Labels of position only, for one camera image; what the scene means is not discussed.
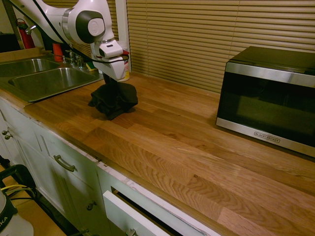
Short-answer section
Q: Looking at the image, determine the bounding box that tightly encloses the disinfecting wipes canister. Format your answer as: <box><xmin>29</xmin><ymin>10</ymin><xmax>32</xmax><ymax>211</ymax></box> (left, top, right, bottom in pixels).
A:
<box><xmin>117</xmin><ymin>40</ymin><xmax>131</xmax><ymax>83</ymax></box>

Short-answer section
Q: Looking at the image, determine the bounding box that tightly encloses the stainless steel sink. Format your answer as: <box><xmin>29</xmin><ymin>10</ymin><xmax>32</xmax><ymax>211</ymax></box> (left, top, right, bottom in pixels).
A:
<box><xmin>0</xmin><ymin>58</ymin><xmax>104</xmax><ymax>103</ymax></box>

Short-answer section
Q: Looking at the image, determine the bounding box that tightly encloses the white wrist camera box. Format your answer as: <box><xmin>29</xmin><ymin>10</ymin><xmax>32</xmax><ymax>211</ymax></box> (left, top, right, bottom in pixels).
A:
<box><xmin>98</xmin><ymin>43</ymin><xmax>124</xmax><ymax>59</ymax></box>

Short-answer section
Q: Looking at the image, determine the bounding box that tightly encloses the wide tan window blind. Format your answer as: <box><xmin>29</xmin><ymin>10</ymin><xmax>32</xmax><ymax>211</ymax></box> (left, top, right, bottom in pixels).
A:
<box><xmin>126</xmin><ymin>0</ymin><xmax>315</xmax><ymax>94</ymax></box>

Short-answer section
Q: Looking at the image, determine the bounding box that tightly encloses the black cable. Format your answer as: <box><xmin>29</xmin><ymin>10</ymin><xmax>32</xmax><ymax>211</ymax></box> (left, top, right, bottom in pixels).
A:
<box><xmin>31</xmin><ymin>0</ymin><xmax>129</xmax><ymax>65</ymax></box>

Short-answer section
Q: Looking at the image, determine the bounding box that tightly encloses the chrome sink faucet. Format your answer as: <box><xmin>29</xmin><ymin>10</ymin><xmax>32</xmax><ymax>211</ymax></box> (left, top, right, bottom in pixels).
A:
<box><xmin>64</xmin><ymin>49</ymin><xmax>85</xmax><ymax>69</ymax></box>

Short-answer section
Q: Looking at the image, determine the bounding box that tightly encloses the red cup by sink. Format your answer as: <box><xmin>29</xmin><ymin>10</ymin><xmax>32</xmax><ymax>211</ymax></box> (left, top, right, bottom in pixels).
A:
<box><xmin>52</xmin><ymin>42</ymin><xmax>63</xmax><ymax>62</ymax></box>

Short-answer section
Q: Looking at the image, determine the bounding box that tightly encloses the yellow cable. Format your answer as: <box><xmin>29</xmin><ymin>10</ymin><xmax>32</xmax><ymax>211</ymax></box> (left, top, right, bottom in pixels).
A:
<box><xmin>0</xmin><ymin>183</ymin><xmax>35</xmax><ymax>198</ymax></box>

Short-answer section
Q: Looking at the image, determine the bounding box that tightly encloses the white kitchen cabinet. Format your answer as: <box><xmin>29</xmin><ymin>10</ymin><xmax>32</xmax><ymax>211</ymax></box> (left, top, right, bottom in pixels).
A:
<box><xmin>0</xmin><ymin>95</ymin><xmax>222</xmax><ymax>236</ymax></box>

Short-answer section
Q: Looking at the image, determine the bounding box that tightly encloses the white open drawer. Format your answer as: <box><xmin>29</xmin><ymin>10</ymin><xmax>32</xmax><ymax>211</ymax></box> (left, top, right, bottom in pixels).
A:
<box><xmin>102</xmin><ymin>188</ymin><xmax>178</xmax><ymax>236</ymax></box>

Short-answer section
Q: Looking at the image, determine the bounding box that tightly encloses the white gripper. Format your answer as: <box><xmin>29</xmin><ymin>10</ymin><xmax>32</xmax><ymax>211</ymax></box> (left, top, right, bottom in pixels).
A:
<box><xmin>93</xmin><ymin>58</ymin><xmax>130</xmax><ymax>87</ymax></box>

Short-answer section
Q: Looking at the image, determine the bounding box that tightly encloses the white window frame post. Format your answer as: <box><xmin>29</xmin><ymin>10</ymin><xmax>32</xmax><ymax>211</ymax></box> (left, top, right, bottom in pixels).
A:
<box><xmin>114</xmin><ymin>0</ymin><xmax>131</xmax><ymax>72</ymax></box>

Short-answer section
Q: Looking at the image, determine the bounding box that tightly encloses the green and yellow sponge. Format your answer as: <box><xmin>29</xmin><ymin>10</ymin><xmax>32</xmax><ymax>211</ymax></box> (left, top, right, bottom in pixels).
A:
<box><xmin>85</xmin><ymin>61</ymin><xmax>98</xmax><ymax>73</ymax></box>

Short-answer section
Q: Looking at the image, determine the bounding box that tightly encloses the dark towel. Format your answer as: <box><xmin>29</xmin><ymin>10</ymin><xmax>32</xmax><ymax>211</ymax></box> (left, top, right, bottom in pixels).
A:
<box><xmin>88</xmin><ymin>83</ymin><xmax>139</xmax><ymax>121</ymax></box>

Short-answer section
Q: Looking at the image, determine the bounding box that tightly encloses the red fire extinguisher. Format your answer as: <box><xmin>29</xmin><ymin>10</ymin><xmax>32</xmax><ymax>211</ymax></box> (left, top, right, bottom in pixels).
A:
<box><xmin>16</xmin><ymin>19</ymin><xmax>36</xmax><ymax>50</ymax></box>

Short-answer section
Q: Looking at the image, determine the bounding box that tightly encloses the metal cabinet pull handle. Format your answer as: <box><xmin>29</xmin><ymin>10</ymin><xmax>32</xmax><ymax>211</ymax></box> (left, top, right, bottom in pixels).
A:
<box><xmin>53</xmin><ymin>154</ymin><xmax>77</xmax><ymax>173</ymax></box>

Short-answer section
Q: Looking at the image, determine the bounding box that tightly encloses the black and steel microwave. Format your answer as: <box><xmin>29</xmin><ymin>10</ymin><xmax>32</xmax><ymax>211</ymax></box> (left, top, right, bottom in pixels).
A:
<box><xmin>215</xmin><ymin>45</ymin><xmax>315</xmax><ymax>158</ymax></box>

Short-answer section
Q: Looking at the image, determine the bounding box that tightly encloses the black stand frame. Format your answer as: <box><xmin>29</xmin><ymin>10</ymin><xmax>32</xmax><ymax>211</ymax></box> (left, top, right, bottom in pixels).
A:
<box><xmin>0</xmin><ymin>163</ymin><xmax>38</xmax><ymax>200</ymax></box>

